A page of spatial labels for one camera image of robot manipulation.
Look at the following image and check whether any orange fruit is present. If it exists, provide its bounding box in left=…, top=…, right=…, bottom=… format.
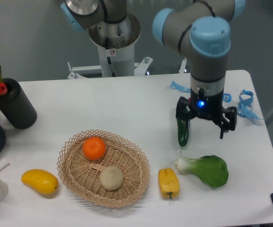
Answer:
left=82, top=137, right=106, bottom=160

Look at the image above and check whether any beige steamed bun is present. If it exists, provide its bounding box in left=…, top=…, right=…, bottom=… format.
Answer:
left=99, top=166, right=124, bottom=190

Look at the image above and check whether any blue ribbon lanyard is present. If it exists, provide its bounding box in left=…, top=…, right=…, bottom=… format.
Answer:
left=236, top=89, right=264, bottom=122

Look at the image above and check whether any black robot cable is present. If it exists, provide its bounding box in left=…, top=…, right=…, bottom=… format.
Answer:
left=104, top=37, right=116, bottom=78

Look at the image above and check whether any black cylindrical vase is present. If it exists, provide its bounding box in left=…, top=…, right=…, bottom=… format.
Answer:
left=0, top=78, right=37, bottom=129

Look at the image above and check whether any green bok choy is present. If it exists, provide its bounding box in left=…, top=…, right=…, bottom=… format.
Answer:
left=175, top=155, right=229, bottom=188

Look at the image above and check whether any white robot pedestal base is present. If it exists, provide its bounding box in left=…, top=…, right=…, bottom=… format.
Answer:
left=68, top=13, right=153, bottom=79

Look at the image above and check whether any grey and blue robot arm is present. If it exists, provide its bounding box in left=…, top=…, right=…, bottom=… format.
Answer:
left=60, top=0, right=245, bottom=147

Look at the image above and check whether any yellow mango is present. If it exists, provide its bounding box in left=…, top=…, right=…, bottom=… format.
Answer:
left=21, top=169, right=58, bottom=194

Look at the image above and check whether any blue round tag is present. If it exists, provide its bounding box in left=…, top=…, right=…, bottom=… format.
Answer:
left=223, top=93, right=232, bottom=103

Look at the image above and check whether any yellow bell pepper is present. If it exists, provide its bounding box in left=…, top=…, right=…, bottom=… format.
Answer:
left=158, top=168, right=180, bottom=200

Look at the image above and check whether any green cucumber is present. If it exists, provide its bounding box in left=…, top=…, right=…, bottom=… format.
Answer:
left=176, top=109, right=190, bottom=147

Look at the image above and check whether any woven wicker basket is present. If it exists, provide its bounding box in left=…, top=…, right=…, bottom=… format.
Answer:
left=57, top=130, right=150, bottom=208

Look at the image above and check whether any blue ribbon strip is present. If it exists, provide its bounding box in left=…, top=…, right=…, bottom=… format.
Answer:
left=169, top=81, right=191, bottom=93

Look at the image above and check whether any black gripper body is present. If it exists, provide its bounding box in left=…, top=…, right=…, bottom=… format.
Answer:
left=176, top=88, right=237, bottom=131

